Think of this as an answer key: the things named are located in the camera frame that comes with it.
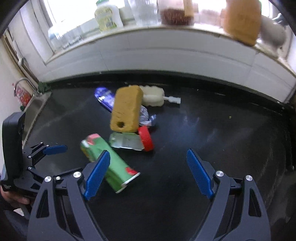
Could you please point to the person's left hand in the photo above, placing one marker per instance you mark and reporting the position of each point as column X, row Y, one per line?
column 13, row 199

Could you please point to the stainless steel sink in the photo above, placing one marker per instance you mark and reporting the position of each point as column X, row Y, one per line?
column 33, row 110

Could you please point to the jar of red beans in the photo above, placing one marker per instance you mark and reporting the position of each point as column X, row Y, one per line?
column 176, row 13

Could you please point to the bamboo utensil holder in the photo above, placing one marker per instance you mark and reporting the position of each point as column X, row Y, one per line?
column 242, row 20

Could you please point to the red dish soap bottle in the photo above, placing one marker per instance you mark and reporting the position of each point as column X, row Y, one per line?
column 23, row 95

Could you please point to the chrome faucet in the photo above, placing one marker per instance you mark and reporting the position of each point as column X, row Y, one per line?
column 26, row 84

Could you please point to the purple toothpaste tube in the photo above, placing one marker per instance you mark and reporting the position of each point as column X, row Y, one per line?
column 106, row 97

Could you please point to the red bottle cap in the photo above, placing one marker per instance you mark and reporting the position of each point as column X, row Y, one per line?
column 145, row 138

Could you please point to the clear plastic cup on sill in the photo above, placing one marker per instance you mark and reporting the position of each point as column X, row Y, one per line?
column 145, row 12

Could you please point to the grey stone mortar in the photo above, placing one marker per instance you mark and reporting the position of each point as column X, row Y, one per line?
column 272, row 34

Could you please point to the white foam brush head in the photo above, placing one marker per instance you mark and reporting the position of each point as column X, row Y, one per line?
column 155, row 96

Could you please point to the green pump soap bottle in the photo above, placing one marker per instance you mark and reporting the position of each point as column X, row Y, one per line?
column 107, row 16

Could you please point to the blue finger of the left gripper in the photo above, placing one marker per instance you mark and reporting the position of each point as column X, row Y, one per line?
column 55, row 150

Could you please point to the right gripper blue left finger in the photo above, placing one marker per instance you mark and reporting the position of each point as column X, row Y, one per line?
column 94, row 174

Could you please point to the green scrub cloth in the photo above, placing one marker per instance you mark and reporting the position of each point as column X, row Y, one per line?
column 43, row 87

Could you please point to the yellow sponge block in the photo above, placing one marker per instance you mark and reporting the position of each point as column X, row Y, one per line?
column 126, row 109

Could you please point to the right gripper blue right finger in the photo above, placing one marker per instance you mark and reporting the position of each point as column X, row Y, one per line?
column 200, row 174

